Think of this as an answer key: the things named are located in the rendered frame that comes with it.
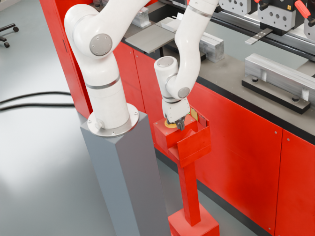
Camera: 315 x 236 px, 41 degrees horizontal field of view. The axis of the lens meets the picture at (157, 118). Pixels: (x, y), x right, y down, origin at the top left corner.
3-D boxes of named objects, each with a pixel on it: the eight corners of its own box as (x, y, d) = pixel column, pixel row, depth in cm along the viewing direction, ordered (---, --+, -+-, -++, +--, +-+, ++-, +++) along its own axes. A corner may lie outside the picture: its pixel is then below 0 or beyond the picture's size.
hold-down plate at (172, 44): (157, 43, 214) (156, 38, 212) (165, 39, 216) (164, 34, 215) (198, 63, 195) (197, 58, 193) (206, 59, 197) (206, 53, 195)
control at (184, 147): (156, 143, 189) (150, 112, 178) (185, 128, 194) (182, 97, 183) (181, 168, 175) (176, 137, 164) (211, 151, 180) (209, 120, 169)
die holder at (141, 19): (93, 5, 261) (90, -9, 255) (101, 2, 263) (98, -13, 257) (142, 28, 229) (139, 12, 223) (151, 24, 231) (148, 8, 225)
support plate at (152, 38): (125, 40, 197) (124, 39, 197) (167, 19, 208) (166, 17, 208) (149, 53, 186) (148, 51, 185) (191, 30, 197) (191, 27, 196)
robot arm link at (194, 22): (228, 25, 136) (189, 104, 148) (203, 8, 148) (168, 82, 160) (208, 18, 131) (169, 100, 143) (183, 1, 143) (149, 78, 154)
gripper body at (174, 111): (178, 83, 162) (183, 105, 169) (156, 96, 159) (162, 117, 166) (189, 92, 156) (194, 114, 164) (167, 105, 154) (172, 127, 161)
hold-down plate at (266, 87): (241, 85, 178) (241, 79, 176) (250, 79, 180) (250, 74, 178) (301, 114, 159) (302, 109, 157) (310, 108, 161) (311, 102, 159)
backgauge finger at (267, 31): (237, 42, 184) (236, 32, 181) (274, 19, 195) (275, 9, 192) (258, 51, 176) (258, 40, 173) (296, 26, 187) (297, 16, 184)
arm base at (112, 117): (115, 145, 141) (102, 102, 130) (77, 126, 152) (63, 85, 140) (149, 114, 152) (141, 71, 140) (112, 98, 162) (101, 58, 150)
